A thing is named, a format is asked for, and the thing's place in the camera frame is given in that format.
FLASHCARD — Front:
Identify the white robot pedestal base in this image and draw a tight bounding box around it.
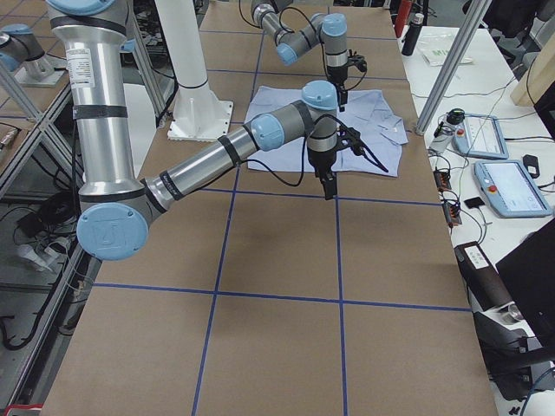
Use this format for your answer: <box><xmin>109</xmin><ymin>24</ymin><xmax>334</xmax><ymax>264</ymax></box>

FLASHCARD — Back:
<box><xmin>155</xmin><ymin>0</ymin><xmax>233</xmax><ymax>141</ymax></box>

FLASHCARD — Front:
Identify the blue teach pendant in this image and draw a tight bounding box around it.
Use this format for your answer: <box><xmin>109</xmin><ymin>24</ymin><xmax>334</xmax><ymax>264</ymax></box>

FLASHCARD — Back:
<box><xmin>452</xmin><ymin>114</ymin><xmax>509</xmax><ymax>159</ymax></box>
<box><xmin>473</xmin><ymin>159</ymin><xmax>553</xmax><ymax>218</ymax></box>

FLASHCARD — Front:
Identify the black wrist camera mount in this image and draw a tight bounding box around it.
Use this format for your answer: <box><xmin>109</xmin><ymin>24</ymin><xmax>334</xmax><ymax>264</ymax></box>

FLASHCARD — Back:
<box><xmin>335</xmin><ymin>125</ymin><xmax>389</xmax><ymax>172</ymax></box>
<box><xmin>344</xmin><ymin>49</ymin><xmax>368</xmax><ymax>76</ymax></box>

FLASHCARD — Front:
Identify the aluminium frame post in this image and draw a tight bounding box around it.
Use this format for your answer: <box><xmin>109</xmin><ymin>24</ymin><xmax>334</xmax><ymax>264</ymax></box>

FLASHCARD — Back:
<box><xmin>415</xmin><ymin>0</ymin><xmax>491</xmax><ymax>135</ymax></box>

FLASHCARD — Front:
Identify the black monitor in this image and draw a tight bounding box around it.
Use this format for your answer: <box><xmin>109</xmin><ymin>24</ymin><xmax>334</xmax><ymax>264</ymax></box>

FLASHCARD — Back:
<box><xmin>496</xmin><ymin>221</ymin><xmax>554</xmax><ymax>347</ymax></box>

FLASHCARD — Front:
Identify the red bottle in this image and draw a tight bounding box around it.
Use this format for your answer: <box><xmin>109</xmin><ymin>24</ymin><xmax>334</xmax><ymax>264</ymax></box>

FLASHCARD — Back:
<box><xmin>394</xmin><ymin>0</ymin><xmax>413</xmax><ymax>38</ymax></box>

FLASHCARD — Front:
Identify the black thermos bottle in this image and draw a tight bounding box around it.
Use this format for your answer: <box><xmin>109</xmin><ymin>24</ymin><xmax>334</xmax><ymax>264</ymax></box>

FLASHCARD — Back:
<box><xmin>402</xmin><ymin>13</ymin><xmax>425</xmax><ymax>56</ymax></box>

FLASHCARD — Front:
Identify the far blue teach pendant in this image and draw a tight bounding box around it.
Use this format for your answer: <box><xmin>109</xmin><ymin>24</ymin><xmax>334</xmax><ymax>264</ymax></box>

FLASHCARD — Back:
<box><xmin>452</xmin><ymin>114</ymin><xmax>509</xmax><ymax>159</ymax></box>

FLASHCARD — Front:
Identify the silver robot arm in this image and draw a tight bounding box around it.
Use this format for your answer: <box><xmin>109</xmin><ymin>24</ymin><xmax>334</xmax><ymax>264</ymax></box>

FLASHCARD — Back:
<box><xmin>251</xmin><ymin>1</ymin><xmax>349</xmax><ymax>112</ymax></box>
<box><xmin>47</xmin><ymin>1</ymin><xmax>338</xmax><ymax>260</ymax></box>

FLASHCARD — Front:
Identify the near blue teach pendant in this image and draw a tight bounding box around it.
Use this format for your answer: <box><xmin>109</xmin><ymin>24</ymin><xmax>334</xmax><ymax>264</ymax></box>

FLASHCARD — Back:
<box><xmin>473</xmin><ymin>159</ymin><xmax>553</xmax><ymax>218</ymax></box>

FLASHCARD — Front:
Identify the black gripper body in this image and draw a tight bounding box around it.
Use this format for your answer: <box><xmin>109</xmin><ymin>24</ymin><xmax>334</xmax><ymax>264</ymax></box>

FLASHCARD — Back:
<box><xmin>326</xmin><ymin>65</ymin><xmax>349</xmax><ymax>87</ymax></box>
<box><xmin>308</xmin><ymin>148</ymin><xmax>336</xmax><ymax>181</ymax></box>

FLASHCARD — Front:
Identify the light blue striped shirt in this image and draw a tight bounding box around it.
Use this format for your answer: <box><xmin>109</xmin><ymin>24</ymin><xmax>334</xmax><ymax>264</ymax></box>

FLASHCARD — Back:
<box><xmin>245</xmin><ymin>86</ymin><xmax>408</xmax><ymax>177</ymax></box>

